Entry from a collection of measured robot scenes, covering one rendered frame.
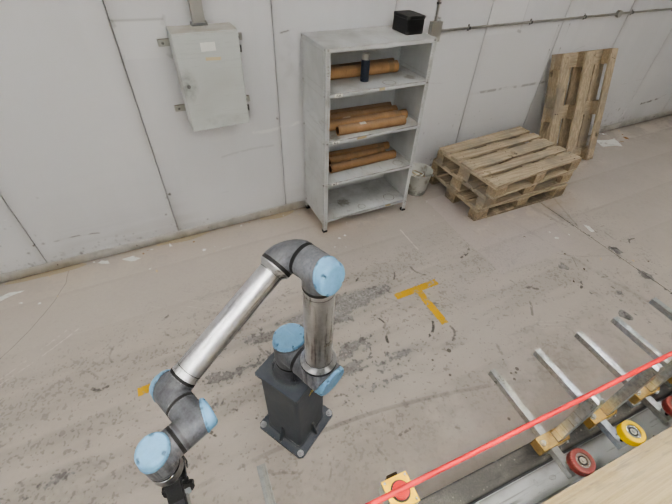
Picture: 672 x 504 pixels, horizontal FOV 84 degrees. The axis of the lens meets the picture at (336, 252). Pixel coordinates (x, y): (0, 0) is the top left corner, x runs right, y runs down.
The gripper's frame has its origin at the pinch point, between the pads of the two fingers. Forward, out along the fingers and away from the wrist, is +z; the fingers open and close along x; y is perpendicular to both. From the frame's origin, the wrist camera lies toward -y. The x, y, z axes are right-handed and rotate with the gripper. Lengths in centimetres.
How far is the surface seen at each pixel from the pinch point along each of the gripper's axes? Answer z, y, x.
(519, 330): 84, 44, -220
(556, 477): 20, -42, -131
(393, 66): -44, 226, -195
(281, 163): 34, 242, -103
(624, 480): -8, -52, -133
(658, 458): -8, -51, -150
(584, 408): -24, -31, -127
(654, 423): 20, -42, -188
